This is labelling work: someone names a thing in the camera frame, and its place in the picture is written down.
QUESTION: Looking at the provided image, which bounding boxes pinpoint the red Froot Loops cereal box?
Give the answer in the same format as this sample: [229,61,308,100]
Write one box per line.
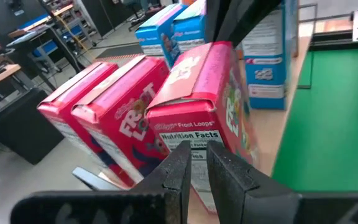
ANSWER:
[71,55,171,185]
[145,40,260,216]
[37,61,119,167]

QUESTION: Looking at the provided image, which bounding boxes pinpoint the black cabinet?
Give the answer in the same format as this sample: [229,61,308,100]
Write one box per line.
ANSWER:
[0,88,65,166]

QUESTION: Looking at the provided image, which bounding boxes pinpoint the grey metal bracket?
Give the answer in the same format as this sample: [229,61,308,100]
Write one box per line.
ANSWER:
[71,166,122,192]

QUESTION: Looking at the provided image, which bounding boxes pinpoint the metal rack with blue bins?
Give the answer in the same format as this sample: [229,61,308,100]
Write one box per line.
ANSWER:
[6,0,101,74]

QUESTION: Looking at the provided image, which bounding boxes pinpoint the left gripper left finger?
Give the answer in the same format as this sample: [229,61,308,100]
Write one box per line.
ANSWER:
[9,141,192,224]

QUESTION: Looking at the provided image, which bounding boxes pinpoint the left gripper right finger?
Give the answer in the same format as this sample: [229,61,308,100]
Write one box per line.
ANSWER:
[206,141,358,224]

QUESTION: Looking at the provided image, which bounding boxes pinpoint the blue Rice Krispies cereal box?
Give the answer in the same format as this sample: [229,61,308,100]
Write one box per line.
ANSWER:
[240,0,300,111]
[135,2,188,68]
[170,0,208,54]

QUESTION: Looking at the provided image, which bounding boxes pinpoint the wooden desk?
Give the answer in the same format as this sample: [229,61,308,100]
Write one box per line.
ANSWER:
[0,63,22,95]

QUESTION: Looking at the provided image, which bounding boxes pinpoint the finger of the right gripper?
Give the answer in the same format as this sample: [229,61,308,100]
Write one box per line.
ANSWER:
[228,0,283,47]
[205,0,231,44]

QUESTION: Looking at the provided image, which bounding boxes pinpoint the green table mat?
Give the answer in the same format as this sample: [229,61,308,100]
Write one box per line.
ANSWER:
[271,47,358,192]

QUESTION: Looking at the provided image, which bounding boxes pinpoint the black table frame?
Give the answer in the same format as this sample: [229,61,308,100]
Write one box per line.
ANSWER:
[308,30,358,52]

